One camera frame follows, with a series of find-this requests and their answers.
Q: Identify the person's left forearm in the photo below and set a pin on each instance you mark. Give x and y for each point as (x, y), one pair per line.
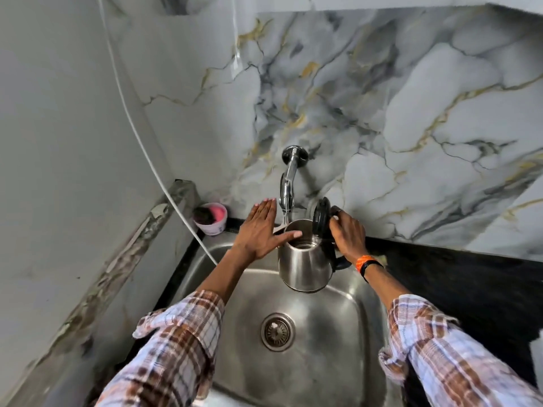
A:
(178, 334)

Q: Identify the person's right forearm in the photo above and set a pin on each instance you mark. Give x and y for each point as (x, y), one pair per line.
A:
(441, 347)

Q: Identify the stainless steel electric kettle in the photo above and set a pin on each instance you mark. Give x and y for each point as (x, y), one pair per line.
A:
(303, 264)

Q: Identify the chrome wall faucet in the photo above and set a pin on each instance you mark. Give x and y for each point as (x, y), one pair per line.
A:
(289, 173)

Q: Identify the stainless steel sink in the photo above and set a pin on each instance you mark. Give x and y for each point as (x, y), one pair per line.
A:
(331, 334)

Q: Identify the orange and black wristband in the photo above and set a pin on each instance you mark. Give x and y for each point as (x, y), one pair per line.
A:
(368, 264)

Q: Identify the person's right fingers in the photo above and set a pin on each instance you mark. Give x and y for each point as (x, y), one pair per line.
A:
(336, 226)

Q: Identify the person's left thumb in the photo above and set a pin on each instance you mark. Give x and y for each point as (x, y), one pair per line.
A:
(288, 237)

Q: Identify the pink plastic cup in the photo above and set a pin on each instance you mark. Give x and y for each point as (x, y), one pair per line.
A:
(216, 222)

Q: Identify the person's left hand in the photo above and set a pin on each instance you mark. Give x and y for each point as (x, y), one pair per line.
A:
(256, 233)

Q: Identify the person's right hand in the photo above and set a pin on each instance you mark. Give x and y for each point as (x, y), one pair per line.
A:
(350, 239)

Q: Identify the dark scrubber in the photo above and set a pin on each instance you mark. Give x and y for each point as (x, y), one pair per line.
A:
(202, 215)

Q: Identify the metal sink drain strainer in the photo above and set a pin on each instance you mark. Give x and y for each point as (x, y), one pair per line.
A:
(278, 332)

